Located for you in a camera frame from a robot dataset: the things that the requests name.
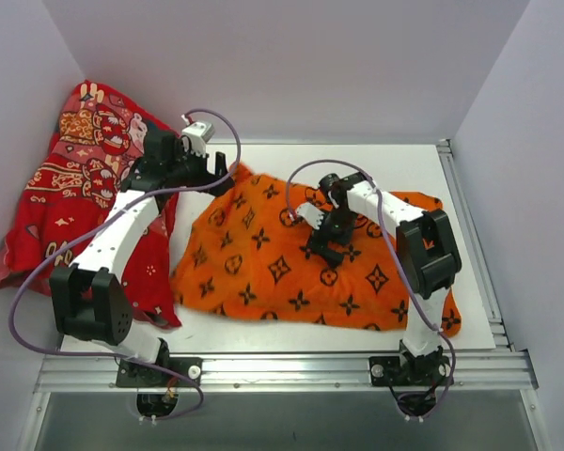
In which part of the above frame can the orange black patterned pillowcase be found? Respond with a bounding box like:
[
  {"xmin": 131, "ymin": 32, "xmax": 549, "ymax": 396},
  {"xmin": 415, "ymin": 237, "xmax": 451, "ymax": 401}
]
[{"xmin": 170, "ymin": 166, "xmax": 461, "ymax": 335}]

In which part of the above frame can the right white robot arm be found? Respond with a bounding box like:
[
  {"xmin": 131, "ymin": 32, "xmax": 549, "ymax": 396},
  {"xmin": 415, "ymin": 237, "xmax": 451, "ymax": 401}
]
[{"xmin": 294, "ymin": 172, "xmax": 462, "ymax": 384}]

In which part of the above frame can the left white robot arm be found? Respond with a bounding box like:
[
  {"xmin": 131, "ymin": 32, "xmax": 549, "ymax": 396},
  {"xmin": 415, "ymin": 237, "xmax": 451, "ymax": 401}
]
[{"xmin": 49, "ymin": 122, "xmax": 233, "ymax": 386}]

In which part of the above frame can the red cartoon patterned pillow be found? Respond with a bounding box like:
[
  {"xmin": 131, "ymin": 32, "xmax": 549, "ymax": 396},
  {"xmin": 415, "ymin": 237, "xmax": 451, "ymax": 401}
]
[{"xmin": 0, "ymin": 81, "xmax": 181, "ymax": 329}]

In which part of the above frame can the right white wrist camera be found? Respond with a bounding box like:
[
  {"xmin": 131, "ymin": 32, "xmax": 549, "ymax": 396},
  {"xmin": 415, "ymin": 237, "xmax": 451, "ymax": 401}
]
[{"xmin": 295, "ymin": 202, "xmax": 324, "ymax": 230}]

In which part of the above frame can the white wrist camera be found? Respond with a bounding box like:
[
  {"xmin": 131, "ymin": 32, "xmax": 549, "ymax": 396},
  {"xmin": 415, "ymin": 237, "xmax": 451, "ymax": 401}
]
[
  {"xmin": 180, "ymin": 115, "xmax": 215, "ymax": 158},
  {"xmin": 295, "ymin": 202, "xmax": 324, "ymax": 230}
]

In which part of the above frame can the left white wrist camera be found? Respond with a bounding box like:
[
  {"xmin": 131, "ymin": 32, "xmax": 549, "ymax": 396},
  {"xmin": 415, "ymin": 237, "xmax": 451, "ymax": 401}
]
[{"xmin": 180, "ymin": 115, "xmax": 215, "ymax": 158}]

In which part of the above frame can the aluminium side rail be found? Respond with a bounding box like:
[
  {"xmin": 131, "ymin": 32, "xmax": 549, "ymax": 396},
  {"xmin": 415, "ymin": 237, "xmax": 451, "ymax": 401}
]
[{"xmin": 436, "ymin": 139, "xmax": 510, "ymax": 351}]

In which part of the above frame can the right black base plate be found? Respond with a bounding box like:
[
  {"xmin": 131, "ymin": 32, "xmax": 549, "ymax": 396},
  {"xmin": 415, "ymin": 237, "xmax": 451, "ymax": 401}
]
[{"xmin": 368, "ymin": 355, "xmax": 451, "ymax": 387}]

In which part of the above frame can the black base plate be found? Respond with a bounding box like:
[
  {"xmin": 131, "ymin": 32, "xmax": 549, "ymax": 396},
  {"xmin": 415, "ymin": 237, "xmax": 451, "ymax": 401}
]
[
  {"xmin": 368, "ymin": 355, "xmax": 451, "ymax": 387},
  {"xmin": 115, "ymin": 357, "xmax": 202, "ymax": 388}
]

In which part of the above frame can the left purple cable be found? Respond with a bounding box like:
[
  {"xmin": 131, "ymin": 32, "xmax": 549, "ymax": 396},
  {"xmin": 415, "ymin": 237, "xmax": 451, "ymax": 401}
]
[{"xmin": 8, "ymin": 108, "xmax": 242, "ymax": 421}]

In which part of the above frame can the purple cable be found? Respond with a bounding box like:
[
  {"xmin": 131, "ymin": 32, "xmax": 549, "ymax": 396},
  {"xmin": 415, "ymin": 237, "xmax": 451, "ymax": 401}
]
[
  {"xmin": 8, "ymin": 108, "xmax": 242, "ymax": 421},
  {"xmin": 285, "ymin": 159, "xmax": 457, "ymax": 421}
]

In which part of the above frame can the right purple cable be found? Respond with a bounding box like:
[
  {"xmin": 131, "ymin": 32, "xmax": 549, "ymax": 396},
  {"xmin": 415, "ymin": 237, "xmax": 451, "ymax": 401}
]
[{"xmin": 285, "ymin": 159, "xmax": 457, "ymax": 421}]

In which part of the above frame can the aluminium front rail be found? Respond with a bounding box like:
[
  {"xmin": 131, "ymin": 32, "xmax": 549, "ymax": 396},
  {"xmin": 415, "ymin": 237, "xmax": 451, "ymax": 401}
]
[{"xmin": 35, "ymin": 350, "xmax": 538, "ymax": 393}]

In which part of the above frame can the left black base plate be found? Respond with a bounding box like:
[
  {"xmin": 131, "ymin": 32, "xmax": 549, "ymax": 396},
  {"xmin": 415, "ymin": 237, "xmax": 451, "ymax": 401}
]
[{"xmin": 115, "ymin": 357, "xmax": 202, "ymax": 388}]

